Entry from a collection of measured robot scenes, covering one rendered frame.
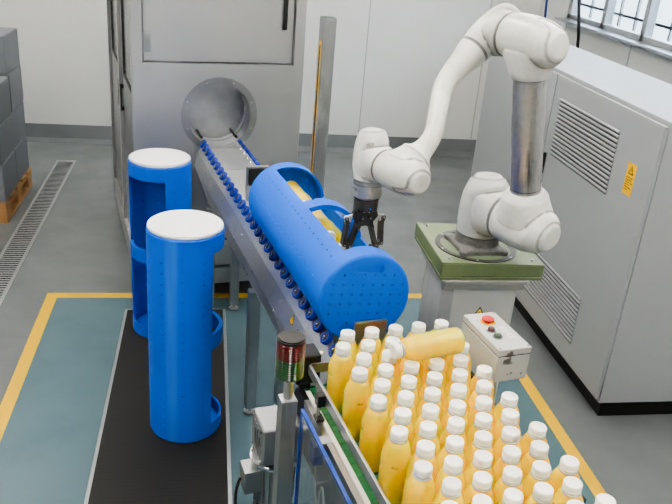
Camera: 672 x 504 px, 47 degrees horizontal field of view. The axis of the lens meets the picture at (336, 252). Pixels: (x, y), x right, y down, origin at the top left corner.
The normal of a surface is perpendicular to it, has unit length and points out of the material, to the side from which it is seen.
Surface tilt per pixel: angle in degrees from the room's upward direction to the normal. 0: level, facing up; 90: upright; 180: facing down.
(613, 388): 90
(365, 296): 90
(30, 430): 0
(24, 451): 0
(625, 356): 90
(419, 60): 90
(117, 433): 0
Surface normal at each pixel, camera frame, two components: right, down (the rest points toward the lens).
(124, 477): 0.07, -0.91
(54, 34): 0.15, 0.41
